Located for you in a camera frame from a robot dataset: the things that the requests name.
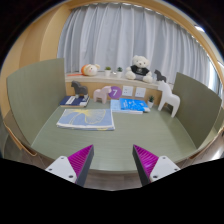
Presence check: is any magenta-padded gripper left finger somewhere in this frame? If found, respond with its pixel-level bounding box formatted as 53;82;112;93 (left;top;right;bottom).
45;144;95;187

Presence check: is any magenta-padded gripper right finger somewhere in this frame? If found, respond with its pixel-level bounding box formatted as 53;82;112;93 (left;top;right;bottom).
132;144;181;187

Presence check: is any blue towel with yellow print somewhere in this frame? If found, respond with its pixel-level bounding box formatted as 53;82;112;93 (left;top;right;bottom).
56;108;116;132

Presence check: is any dark blue book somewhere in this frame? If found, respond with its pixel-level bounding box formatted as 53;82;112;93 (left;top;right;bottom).
59;94;90;108

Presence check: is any bright blue book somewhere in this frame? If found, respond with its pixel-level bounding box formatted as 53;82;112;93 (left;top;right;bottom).
119;97;151;113

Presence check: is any green partition panel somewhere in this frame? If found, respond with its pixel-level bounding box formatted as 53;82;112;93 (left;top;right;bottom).
172;72;223;149
5;58;67;146

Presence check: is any large white horse figurine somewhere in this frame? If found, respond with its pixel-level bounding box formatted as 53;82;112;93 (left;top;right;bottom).
157;80;181;118

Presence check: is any dark grey horse figurine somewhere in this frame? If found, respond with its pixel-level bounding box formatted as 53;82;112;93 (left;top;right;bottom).
70;80;89;99

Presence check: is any purple round number sign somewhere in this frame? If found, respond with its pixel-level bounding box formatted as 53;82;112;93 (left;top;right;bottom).
108;85;123;100

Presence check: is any small dark horse figurine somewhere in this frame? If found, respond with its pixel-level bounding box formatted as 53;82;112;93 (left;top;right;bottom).
153;69;167;83

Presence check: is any beige wooden shelf ledge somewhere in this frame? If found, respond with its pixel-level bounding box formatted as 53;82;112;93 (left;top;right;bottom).
64;71;174;91

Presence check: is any white teddy bear, black shirt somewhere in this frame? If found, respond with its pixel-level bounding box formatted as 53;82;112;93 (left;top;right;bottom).
125;55;154;84

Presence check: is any orange and white plush toy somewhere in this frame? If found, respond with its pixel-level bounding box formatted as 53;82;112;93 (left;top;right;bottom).
80;63;101;77

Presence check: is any light grey curtain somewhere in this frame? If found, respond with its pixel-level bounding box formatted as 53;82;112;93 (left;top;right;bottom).
57;2;214;92

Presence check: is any ceiling light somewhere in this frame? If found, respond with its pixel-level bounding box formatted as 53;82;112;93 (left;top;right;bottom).
194;24;206;33

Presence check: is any white wall socket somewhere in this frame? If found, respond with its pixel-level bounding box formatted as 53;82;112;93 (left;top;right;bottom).
121;85;134;98
134;86;147;99

